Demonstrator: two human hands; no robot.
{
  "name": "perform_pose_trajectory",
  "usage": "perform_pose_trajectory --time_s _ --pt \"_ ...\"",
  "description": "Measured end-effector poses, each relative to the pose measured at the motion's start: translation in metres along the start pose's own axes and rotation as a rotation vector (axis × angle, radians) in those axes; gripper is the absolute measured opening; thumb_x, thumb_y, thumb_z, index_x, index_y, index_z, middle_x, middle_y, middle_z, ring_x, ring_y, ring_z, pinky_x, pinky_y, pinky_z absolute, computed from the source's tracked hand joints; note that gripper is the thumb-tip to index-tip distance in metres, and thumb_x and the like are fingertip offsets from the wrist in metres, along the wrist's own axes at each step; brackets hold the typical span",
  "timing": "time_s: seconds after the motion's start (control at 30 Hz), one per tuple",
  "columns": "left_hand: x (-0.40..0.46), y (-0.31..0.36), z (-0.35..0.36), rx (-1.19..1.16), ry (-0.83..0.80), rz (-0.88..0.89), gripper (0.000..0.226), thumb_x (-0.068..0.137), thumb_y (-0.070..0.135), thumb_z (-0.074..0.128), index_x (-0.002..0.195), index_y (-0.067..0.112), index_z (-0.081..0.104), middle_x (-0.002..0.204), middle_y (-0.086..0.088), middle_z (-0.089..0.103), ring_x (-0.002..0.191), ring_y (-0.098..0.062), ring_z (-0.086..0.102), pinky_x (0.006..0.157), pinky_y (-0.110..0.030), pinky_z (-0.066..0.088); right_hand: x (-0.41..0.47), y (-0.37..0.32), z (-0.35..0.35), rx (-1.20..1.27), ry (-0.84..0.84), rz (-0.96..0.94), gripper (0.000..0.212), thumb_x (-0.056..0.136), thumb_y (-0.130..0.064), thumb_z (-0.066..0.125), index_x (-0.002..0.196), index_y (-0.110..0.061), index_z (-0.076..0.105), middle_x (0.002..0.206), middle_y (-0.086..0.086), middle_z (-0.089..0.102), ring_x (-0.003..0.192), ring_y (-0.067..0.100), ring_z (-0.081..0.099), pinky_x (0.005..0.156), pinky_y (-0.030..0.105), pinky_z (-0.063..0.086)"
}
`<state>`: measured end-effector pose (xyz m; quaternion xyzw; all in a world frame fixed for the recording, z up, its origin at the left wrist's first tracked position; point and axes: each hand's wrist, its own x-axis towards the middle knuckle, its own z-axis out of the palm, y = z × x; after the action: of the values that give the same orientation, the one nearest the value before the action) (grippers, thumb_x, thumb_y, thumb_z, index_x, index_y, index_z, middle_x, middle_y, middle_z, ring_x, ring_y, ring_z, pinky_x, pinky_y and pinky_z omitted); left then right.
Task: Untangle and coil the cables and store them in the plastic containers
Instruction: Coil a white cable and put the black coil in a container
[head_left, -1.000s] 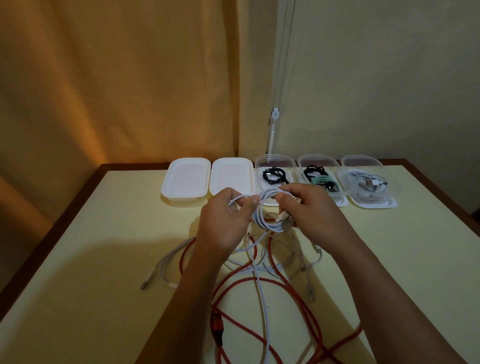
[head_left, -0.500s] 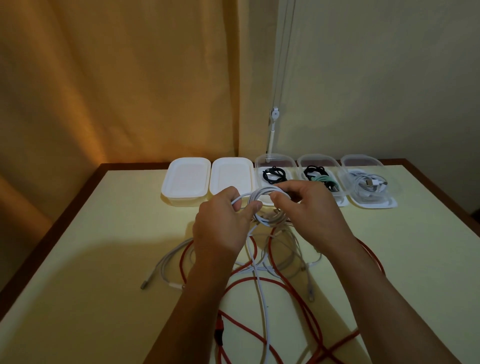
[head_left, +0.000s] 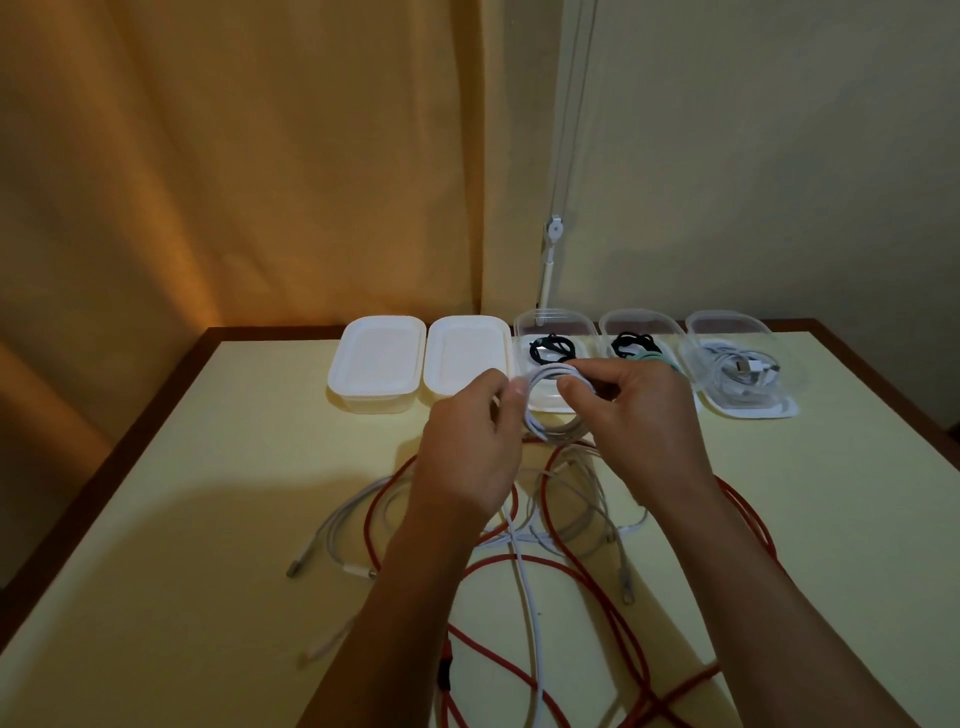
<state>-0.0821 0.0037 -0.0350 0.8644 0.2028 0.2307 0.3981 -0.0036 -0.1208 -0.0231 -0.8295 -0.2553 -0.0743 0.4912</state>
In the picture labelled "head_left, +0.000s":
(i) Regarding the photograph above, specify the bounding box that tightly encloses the person's left hand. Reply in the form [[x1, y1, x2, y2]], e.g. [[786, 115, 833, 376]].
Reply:
[[409, 368, 531, 531]]

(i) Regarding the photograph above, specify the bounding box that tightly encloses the person's right hand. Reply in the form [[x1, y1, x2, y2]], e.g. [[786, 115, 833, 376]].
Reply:
[[555, 357, 716, 508]]

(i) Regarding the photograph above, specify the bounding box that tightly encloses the person's left forearm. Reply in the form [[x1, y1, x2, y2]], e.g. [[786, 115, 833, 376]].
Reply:
[[298, 496, 513, 728]]

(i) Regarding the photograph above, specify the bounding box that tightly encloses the person's right forearm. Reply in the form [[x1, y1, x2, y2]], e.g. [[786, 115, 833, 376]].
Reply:
[[628, 465, 922, 728]]

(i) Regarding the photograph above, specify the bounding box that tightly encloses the open clear plastic container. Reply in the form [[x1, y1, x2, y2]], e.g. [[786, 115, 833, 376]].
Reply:
[[513, 307, 602, 415], [599, 307, 690, 385], [683, 309, 816, 411]]

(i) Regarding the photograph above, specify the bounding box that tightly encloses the closed white plastic container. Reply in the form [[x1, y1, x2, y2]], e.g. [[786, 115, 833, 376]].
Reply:
[[327, 315, 429, 415], [421, 314, 514, 411]]

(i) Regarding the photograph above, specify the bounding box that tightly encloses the yellow curtain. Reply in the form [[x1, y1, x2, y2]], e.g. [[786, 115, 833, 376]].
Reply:
[[0, 0, 492, 590]]

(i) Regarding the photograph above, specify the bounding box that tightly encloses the coiled black cable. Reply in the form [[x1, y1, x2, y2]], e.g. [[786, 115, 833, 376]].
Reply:
[[610, 331, 666, 360], [528, 333, 580, 366]]

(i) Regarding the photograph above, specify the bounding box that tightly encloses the grey cable with plug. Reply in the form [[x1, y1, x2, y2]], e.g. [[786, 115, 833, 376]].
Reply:
[[525, 444, 651, 607]]

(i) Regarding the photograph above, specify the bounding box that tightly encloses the white cord holder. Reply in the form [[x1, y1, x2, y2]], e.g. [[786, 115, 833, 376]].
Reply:
[[537, 215, 565, 310]]

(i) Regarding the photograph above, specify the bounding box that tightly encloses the bundle of white cables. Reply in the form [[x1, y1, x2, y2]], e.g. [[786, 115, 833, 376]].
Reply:
[[700, 340, 783, 400]]

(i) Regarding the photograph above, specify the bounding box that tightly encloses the long red cable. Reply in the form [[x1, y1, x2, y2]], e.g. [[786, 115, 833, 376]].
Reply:
[[363, 435, 790, 728]]

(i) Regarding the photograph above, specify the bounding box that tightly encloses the white cable with metal plug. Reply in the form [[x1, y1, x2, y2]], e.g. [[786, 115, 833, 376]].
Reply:
[[285, 471, 423, 580]]

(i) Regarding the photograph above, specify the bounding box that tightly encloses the thin white cable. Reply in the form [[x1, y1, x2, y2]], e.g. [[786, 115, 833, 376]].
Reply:
[[302, 615, 360, 664]]

